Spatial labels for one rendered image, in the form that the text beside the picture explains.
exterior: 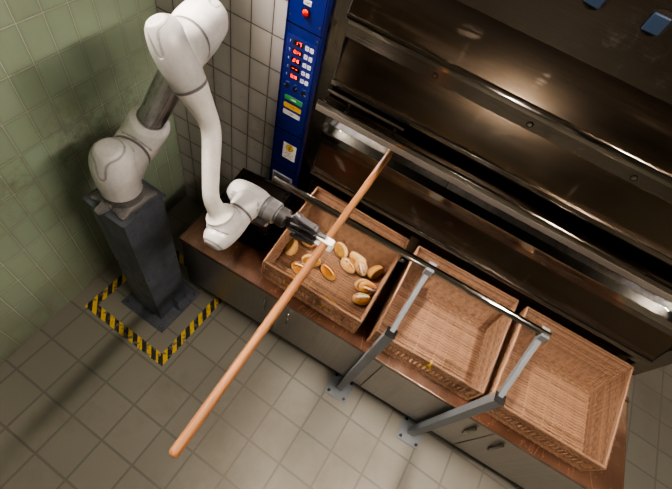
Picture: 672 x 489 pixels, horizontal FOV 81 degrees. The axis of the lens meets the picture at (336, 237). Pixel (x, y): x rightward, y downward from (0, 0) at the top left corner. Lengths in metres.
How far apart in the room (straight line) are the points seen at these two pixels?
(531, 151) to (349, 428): 1.74
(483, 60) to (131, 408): 2.27
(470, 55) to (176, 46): 0.88
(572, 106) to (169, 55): 1.18
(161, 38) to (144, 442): 1.92
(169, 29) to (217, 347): 1.80
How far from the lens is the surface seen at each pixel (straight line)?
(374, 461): 2.51
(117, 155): 1.60
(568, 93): 1.47
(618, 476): 2.51
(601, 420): 2.39
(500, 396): 1.76
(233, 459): 2.41
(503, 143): 1.59
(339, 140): 1.84
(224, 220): 1.39
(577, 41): 1.41
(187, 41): 1.21
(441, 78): 1.52
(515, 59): 1.45
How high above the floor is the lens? 2.40
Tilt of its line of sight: 55 degrees down
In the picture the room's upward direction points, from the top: 21 degrees clockwise
